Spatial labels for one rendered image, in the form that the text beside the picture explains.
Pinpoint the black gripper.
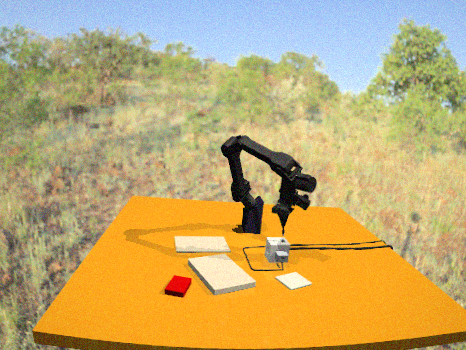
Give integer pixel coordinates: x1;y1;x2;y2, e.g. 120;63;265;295
271;186;297;227

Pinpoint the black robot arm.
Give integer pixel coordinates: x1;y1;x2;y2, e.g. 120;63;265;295
221;135;316;212

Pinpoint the red rectangular block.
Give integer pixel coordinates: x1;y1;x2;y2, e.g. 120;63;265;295
165;275;192;297

